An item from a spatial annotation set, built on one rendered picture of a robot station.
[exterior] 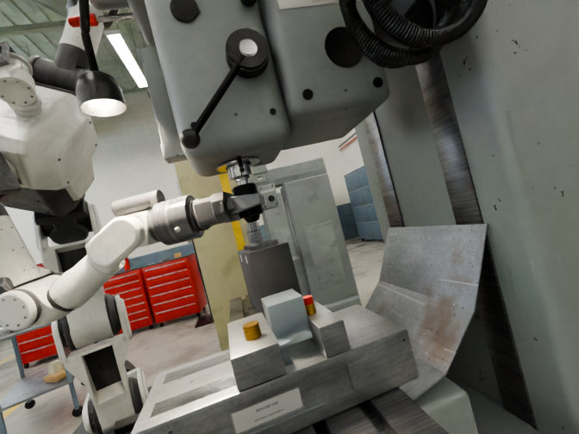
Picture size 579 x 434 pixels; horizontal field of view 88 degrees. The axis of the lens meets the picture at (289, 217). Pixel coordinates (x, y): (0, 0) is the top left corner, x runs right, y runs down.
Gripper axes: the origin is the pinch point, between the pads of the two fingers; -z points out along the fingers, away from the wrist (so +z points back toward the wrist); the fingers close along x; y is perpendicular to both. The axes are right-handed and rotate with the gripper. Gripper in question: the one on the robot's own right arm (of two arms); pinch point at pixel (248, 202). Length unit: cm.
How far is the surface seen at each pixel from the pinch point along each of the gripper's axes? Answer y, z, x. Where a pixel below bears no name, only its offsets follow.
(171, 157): -11.1, 10.8, -4.8
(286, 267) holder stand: 18.3, -1.2, 26.5
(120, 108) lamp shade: -22.6, 18.2, -4.4
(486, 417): 50, -34, -1
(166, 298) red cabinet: 81, 240, 402
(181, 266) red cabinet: 38, 206, 406
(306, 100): -13.3, -15.1, -8.3
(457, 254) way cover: 19.0, -35.7, -1.3
